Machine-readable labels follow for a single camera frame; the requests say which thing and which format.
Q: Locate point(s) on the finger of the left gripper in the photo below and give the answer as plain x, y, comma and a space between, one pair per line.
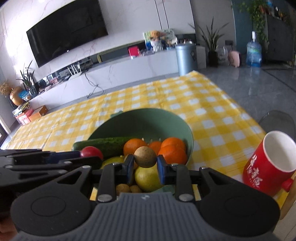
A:
67, 165
56, 157

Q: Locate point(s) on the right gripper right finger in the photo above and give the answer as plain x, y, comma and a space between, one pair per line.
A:
177, 175

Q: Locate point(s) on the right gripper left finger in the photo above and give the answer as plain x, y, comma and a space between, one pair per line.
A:
112, 175

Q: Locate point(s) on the yellow-green pear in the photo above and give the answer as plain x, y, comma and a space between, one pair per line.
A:
147, 179
112, 160

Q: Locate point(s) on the brown longan fruit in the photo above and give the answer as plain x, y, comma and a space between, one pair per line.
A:
135, 189
122, 188
145, 157

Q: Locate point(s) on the orange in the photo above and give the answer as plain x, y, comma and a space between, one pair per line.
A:
132, 145
174, 141
173, 154
155, 146

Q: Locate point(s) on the red cherry tomato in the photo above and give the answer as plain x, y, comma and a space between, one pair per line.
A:
91, 151

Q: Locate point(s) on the green cucumber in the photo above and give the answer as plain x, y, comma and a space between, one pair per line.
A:
110, 147

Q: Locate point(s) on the orange cardboard box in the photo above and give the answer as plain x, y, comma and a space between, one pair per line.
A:
38, 113

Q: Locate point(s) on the pink cardboard box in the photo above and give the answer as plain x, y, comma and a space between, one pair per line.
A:
24, 118

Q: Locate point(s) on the green colander bowl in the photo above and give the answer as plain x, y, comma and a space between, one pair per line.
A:
148, 124

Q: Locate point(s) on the yellow checkered tablecloth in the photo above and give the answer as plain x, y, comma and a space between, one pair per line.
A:
225, 135

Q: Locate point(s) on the golden gourd ornament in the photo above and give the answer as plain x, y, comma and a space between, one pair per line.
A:
14, 95

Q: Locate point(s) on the left potted plant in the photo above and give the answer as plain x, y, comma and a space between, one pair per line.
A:
28, 80

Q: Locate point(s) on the white router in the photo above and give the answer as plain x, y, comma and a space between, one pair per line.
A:
74, 69

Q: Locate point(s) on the red mug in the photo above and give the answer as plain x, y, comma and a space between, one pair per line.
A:
272, 165

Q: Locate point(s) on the white TV cabinet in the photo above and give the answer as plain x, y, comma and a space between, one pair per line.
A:
108, 77

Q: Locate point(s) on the silver trash can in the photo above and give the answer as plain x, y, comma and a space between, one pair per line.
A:
186, 58

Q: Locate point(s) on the red box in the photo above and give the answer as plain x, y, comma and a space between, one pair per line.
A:
134, 51

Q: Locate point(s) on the pink small heater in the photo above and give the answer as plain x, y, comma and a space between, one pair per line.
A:
234, 58

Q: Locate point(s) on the black television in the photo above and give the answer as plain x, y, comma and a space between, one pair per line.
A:
71, 26

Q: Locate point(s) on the potted plant by cabinet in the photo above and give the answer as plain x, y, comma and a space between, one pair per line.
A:
210, 38

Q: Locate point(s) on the teddy bear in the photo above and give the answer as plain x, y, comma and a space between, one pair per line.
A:
156, 40

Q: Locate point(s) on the blue water bottle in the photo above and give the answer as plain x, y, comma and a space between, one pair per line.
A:
254, 52

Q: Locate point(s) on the dark drawer cabinet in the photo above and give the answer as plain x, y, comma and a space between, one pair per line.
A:
280, 38

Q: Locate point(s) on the hanging ivy plant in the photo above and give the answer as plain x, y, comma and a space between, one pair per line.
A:
257, 11

